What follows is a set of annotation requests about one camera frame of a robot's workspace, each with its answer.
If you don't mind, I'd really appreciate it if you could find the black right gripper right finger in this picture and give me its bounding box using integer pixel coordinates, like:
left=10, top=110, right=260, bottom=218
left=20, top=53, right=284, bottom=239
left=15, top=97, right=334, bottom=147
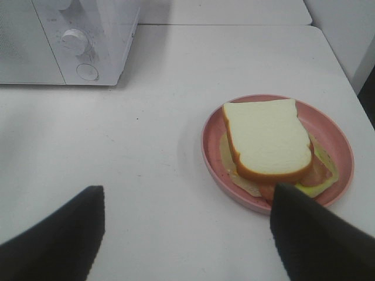
left=270, top=183, right=374, bottom=280

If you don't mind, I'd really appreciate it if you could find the sandwich bread slice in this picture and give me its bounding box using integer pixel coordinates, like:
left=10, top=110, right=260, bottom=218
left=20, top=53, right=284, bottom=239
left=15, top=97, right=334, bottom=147
left=222, top=99, right=313, bottom=183
left=219, top=133, right=262, bottom=197

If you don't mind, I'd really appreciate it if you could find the lower sandwich bread slice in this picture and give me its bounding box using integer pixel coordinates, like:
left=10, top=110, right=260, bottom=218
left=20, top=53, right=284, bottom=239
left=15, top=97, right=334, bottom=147
left=219, top=133, right=262, bottom=197

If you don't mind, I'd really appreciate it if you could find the white microwave oven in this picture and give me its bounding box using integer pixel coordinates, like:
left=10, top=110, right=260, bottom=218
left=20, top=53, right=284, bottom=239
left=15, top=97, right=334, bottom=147
left=1, top=0, right=141, bottom=85

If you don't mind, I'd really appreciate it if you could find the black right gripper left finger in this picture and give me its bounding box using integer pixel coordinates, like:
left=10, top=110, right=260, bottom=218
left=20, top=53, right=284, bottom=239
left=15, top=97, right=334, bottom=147
left=1, top=186, right=105, bottom=280

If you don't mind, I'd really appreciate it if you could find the round door release button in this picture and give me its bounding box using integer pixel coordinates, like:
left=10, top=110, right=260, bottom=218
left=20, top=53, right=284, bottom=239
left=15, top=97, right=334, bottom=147
left=76, top=64, right=99, bottom=81

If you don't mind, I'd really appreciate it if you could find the pink plate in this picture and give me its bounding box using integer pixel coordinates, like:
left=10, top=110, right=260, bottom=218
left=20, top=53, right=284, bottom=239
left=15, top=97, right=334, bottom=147
left=201, top=100, right=354, bottom=215

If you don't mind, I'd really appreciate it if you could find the upper sandwich bread slice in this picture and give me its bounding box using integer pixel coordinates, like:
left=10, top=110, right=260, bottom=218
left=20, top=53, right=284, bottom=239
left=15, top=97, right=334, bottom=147
left=222, top=99, right=313, bottom=183

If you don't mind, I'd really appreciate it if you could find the yellow cheese slice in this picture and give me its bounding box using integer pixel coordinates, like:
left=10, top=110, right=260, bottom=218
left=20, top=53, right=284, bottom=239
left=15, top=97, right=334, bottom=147
left=294, top=140, right=338, bottom=198

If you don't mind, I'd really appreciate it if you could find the upper white power knob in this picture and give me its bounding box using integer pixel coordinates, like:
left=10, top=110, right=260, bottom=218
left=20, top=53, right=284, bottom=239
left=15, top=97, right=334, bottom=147
left=55, top=0, right=79, bottom=11

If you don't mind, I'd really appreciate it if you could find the lower white timer knob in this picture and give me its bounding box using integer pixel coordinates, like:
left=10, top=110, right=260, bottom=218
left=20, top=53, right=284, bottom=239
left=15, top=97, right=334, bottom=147
left=61, top=29, right=90, bottom=56

